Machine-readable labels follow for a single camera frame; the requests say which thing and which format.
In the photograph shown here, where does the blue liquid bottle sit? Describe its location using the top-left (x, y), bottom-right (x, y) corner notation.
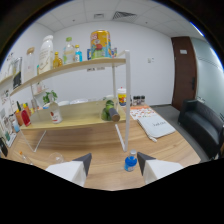
top-left (124, 149), bottom-right (138, 173)

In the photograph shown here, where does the orange-cap clear small bottle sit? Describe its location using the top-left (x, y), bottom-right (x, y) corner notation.
top-left (18, 150), bottom-right (34, 166)

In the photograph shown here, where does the white milk bottle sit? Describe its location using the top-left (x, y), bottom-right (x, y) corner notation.
top-left (37, 34), bottom-right (55, 75)

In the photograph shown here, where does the white fabric pouch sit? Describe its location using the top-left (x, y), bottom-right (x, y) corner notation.
top-left (137, 114), bottom-right (177, 143)

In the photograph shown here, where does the two-tier wooden shelf rack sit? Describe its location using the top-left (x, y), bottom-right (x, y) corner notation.
top-left (0, 49), bottom-right (132, 154)

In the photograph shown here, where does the clear bottle red label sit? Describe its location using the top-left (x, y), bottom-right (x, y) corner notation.
top-left (48, 101), bottom-right (63, 125)

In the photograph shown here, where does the black sofa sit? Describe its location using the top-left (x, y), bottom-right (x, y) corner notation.
top-left (177, 98), bottom-right (224, 160)

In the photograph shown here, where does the orange patterned mat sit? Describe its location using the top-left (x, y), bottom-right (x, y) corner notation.
top-left (129, 105), bottom-right (159, 121)

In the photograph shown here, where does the red liquid bottle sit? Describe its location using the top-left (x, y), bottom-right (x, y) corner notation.
top-left (20, 108), bottom-right (32, 128)

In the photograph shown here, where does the white blue plastic bottle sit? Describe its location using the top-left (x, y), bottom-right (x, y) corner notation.
top-left (12, 119), bottom-right (20, 133)

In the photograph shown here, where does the black handbag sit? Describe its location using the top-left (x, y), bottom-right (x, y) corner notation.
top-left (0, 137), bottom-right (9, 158)

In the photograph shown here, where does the orange basket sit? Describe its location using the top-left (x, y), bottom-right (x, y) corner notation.
top-left (14, 109), bottom-right (24, 127)

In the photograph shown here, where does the green potted plant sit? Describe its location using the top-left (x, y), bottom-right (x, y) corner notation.
top-left (42, 89), bottom-right (58, 105)

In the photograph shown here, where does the brown door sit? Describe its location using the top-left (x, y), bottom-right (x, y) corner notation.
top-left (171, 35), bottom-right (198, 112)

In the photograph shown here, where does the amber small bottle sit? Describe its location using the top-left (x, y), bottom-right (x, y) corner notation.
top-left (52, 51), bottom-right (64, 70)

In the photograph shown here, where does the black yellow tall can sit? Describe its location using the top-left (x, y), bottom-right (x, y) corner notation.
top-left (12, 56), bottom-right (23, 89)

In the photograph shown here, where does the green-cap clear bottle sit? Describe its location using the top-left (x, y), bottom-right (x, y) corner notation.
top-left (63, 36), bottom-right (76, 65)

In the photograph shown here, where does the yellow snack can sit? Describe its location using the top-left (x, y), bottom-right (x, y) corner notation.
top-left (90, 29), bottom-right (113, 60)

